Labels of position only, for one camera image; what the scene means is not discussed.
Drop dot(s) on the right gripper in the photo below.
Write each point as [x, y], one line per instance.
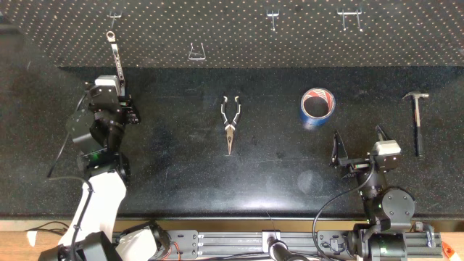
[357, 165]

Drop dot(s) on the wrench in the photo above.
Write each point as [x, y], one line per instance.
[116, 54]

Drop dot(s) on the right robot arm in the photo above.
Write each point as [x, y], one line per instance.
[391, 217]

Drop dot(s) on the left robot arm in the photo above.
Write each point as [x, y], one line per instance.
[101, 203]

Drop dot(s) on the black pegboard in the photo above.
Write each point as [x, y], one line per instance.
[232, 36]

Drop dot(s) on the roll of blue tape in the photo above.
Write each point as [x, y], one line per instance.
[308, 115]

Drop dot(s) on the hammer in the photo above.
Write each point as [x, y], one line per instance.
[418, 119]

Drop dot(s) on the metal hook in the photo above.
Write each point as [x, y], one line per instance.
[196, 57]
[272, 16]
[349, 13]
[115, 15]

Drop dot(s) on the black and white pliers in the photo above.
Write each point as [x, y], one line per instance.
[230, 127]

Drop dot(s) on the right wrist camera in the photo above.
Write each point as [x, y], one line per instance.
[386, 147]

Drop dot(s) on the mounting rail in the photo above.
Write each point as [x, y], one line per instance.
[232, 243]

